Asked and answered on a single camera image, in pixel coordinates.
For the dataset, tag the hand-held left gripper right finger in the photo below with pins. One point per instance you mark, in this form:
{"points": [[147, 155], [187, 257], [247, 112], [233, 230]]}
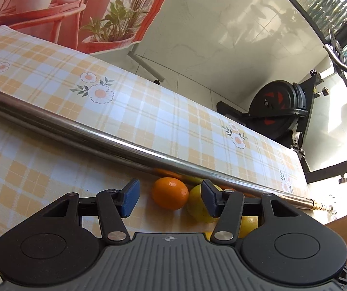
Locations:
{"points": [[208, 200]]}

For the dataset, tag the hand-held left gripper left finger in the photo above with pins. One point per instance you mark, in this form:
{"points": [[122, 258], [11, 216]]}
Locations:
{"points": [[131, 198]]}

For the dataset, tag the yellow-green lemon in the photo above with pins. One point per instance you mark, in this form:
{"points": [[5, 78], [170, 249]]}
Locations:
{"points": [[196, 207]]}

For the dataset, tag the orange mandarin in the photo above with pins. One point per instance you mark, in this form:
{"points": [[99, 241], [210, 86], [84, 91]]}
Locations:
{"points": [[170, 194]]}

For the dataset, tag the yellow fruit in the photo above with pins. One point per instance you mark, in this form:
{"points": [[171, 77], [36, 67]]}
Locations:
{"points": [[249, 225]]}

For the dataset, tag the long steel pole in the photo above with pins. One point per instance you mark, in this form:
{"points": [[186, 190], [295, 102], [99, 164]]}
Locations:
{"points": [[107, 133]]}

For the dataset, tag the yellow checked floral tablecloth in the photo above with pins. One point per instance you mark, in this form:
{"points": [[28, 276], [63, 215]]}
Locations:
{"points": [[149, 118]]}

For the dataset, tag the black exercise bike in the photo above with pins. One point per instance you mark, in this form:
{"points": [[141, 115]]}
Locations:
{"points": [[278, 104]]}

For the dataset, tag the grey backdrop stand leg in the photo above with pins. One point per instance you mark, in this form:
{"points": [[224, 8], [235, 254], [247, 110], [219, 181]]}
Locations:
{"points": [[147, 63]]}

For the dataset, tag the potted plants backdrop poster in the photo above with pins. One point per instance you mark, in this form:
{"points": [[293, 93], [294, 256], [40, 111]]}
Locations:
{"points": [[70, 9]]}

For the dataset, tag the dark-framed window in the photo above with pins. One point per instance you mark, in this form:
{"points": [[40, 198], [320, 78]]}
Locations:
{"points": [[328, 3]]}

